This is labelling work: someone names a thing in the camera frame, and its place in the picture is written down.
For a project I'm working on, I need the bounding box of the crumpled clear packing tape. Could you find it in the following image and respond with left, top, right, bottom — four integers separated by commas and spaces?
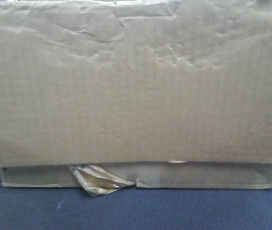
68, 164, 136, 197

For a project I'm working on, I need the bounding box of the brown cardboard box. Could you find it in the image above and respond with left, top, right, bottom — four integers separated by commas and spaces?
0, 0, 272, 189

